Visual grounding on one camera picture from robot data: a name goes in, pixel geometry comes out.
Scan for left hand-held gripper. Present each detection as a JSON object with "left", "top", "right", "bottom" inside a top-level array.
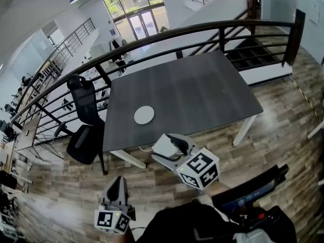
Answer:
[{"left": 94, "top": 176, "right": 137, "bottom": 234}]

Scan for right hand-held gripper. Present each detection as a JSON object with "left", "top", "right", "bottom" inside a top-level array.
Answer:
[{"left": 151, "top": 133, "right": 220, "bottom": 191}]

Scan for round white disc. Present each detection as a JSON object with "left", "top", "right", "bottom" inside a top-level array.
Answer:
[{"left": 134, "top": 105, "right": 155, "bottom": 125}]

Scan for person's right forearm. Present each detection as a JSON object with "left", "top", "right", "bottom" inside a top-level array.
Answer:
[{"left": 204, "top": 180, "right": 231, "bottom": 197}]

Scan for person's left forearm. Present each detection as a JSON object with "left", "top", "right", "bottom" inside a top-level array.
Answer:
[{"left": 124, "top": 225, "right": 136, "bottom": 243}]

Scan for dark grey table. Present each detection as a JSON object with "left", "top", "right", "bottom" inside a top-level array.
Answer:
[{"left": 102, "top": 50, "right": 264, "bottom": 169}]

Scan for person's black shirt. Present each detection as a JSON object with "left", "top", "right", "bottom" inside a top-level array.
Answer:
[{"left": 136, "top": 202, "right": 297, "bottom": 243}]

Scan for black mesh office chair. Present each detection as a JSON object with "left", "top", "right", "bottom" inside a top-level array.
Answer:
[{"left": 54, "top": 74, "right": 108, "bottom": 176}]

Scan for white cloth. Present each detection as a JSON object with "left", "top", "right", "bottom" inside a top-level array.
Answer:
[{"left": 232, "top": 231, "right": 274, "bottom": 243}]

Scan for dark staircase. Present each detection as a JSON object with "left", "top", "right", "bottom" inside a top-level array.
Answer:
[{"left": 225, "top": 38, "right": 287, "bottom": 72}]

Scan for glass entrance doors and windows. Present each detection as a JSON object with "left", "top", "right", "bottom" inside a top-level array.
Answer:
[{"left": 103, "top": 0, "right": 172, "bottom": 43}]

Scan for white desk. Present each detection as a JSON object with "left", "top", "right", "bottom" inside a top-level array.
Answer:
[{"left": 307, "top": 120, "right": 324, "bottom": 140}]

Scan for dark curved balcony railing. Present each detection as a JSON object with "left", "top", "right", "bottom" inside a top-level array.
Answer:
[{"left": 10, "top": 9, "right": 306, "bottom": 146}]

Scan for black tablet on mount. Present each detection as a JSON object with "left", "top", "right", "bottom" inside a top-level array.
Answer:
[{"left": 211, "top": 164, "right": 289, "bottom": 214}]

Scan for wooden desk with wire legs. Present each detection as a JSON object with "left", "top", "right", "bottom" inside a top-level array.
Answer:
[{"left": 16, "top": 114, "right": 64, "bottom": 161}]

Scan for black chest mount device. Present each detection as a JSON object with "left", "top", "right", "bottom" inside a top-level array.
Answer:
[{"left": 240, "top": 206, "right": 279, "bottom": 232}]

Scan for yellow black floor cable cover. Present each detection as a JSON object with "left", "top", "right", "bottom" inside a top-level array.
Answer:
[{"left": 291, "top": 77, "right": 320, "bottom": 118}]

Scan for dark wooden stair post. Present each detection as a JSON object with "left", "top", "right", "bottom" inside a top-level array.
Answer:
[{"left": 247, "top": 0, "right": 261, "bottom": 35}]

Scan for white wall panel box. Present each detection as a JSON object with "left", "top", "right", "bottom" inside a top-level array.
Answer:
[{"left": 310, "top": 0, "right": 322, "bottom": 25}]

